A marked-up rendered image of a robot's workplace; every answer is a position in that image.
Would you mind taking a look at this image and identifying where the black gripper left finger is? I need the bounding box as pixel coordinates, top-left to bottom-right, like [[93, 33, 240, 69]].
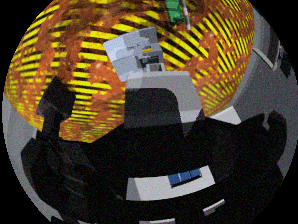
[[48, 123, 129, 200]]

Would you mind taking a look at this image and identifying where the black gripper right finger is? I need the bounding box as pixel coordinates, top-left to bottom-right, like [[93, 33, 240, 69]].
[[205, 113, 265, 183]]

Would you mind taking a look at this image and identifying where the grey pin with red cap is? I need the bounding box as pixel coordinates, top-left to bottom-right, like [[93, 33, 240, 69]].
[[180, 0, 190, 31]]

